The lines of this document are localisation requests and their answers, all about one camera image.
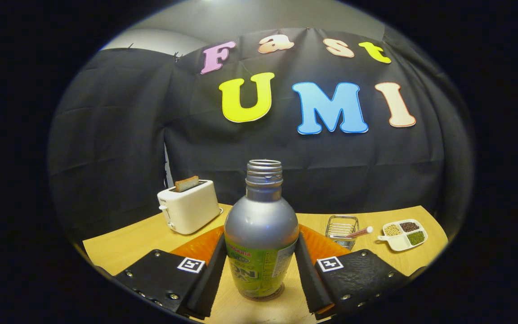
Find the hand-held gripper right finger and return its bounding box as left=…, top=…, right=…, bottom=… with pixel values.
left=294, top=225, right=410, bottom=321

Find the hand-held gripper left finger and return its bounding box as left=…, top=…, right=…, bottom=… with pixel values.
left=114, top=225, right=228, bottom=321

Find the silver bottle with green label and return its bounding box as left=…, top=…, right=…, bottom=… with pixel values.
left=223, top=159, right=300, bottom=301

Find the pink stick with white tip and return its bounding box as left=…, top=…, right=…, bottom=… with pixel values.
left=330, top=226, right=374, bottom=240

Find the cream toaster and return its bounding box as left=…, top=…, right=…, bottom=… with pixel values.
left=157, top=179, right=223, bottom=235

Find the wooden table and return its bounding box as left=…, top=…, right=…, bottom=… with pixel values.
left=82, top=203, right=449, bottom=324

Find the white divided dish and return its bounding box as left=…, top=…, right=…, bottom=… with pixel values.
left=377, top=219, right=429, bottom=252

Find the toasted bread slice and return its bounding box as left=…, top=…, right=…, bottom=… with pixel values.
left=174, top=175, right=200, bottom=193

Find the black backdrop cloth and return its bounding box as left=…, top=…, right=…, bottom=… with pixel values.
left=48, top=27, right=473, bottom=243

